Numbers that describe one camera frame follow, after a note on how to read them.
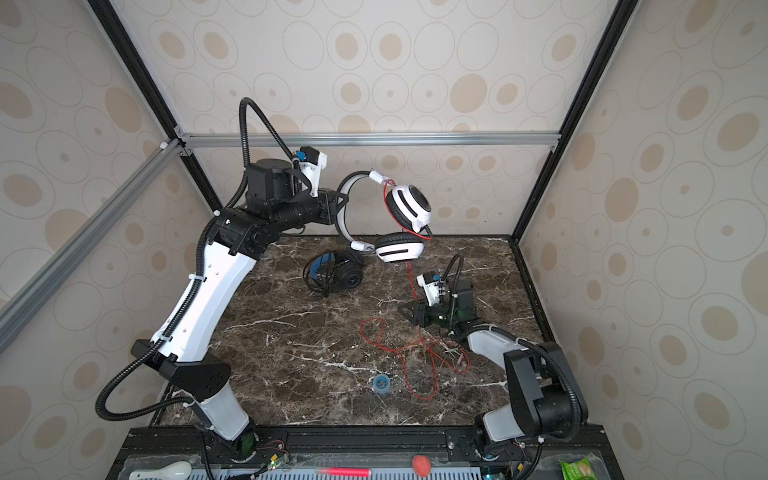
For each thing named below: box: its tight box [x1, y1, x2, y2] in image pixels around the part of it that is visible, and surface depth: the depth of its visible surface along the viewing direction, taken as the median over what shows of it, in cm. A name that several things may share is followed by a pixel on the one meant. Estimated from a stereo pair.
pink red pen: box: [316, 467, 371, 478], surface depth 72 cm
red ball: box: [413, 455, 431, 477], surface depth 70 cm
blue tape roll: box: [373, 374, 391, 395], surface depth 85 cm
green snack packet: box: [559, 457, 599, 480], surface depth 70 cm
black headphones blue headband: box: [307, 250, 364, 296], surface depth 104 cm
